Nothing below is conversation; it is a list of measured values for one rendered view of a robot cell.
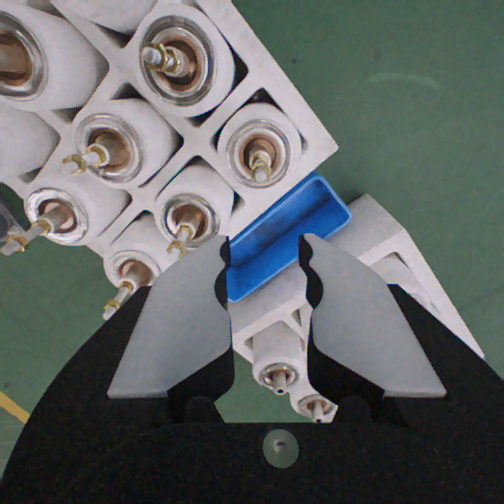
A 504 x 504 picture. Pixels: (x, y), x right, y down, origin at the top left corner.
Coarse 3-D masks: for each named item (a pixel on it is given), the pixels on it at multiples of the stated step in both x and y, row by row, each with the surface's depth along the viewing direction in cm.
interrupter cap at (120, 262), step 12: (120, 252) 38; (132, 252) 38; (108, 264) 39; (120, 264) 39; (132, 264) 39; (144, 264) 39; (156, 264) 39; (120, 276) 40; (144, 276) 40; (156, 276) 40
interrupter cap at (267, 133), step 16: (240, 128) 30; (256, 128) 30; (272, 128) 30; (240, 144) 31; (256, 144) 31; (272, 144) 31; (288, 144) 31; (240, 160) 32; (272, 160) 32; (288, 160) 31; (240, 176) 32; (272, 176) 32
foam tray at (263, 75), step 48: (48, 0) 33; (192, 0) 31; (96, 48) 33; (240, 48) 32; (96, 96) 35; (144, 96) 35; (240, 96) 35; (288, 96) 35; (192, 144) 38; (336, 144) 38; (144, 192) 41; (240, 192) 41; (96, 240) 45
